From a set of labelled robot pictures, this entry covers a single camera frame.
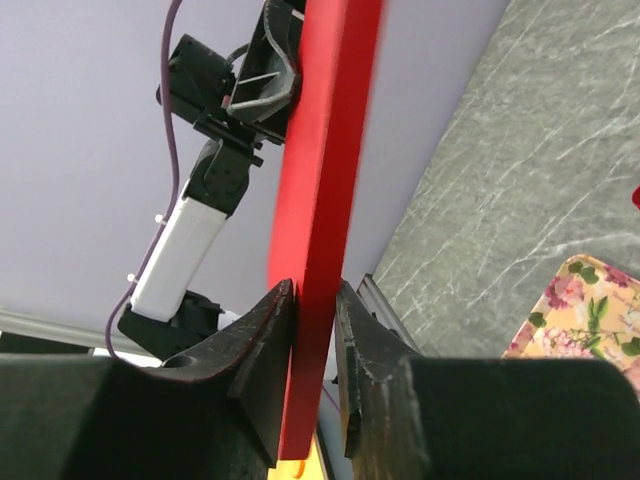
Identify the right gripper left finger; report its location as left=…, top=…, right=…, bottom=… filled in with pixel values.
left=1, top=280, right=295, bottom=479

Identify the red box lid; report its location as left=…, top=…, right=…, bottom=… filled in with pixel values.
left=267, top=0, right=384, bottom=460

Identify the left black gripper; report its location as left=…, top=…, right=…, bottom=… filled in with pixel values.
left=192, top=1, right=303, bottom=167

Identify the aluminium rail frame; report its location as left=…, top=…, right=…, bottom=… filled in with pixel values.
left=316, top=274, right=420, bottom=479

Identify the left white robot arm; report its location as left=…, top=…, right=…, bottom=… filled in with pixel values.
left=106, top=1, right=306, bottom=360

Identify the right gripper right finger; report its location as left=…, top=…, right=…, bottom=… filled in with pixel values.
left=335, top=284, right=639, bottom=479

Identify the floral serving tray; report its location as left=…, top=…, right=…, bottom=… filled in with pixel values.
left=503, top=255, right=640, bottom=390

